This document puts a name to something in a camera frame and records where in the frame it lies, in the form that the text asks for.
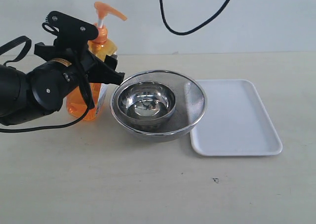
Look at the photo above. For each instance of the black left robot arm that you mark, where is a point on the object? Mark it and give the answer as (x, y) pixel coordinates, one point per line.
(28, 96)

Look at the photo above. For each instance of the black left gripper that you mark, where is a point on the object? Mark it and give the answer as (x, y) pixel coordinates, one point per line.
(62, 72)

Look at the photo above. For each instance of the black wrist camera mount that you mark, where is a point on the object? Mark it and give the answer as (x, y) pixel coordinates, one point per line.
(70, 32)

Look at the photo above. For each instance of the white plastic tray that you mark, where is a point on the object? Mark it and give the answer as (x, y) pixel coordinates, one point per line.
(235, 123)

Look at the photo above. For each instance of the large steel mesh basin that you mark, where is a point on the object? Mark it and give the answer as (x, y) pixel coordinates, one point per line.
(191, 105)

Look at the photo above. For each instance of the small stainless steel bowl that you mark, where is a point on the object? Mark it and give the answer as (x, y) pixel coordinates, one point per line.
(146, 103)

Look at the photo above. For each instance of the orange pump soap bottle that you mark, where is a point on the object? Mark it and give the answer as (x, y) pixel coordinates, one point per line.
(100, 47)

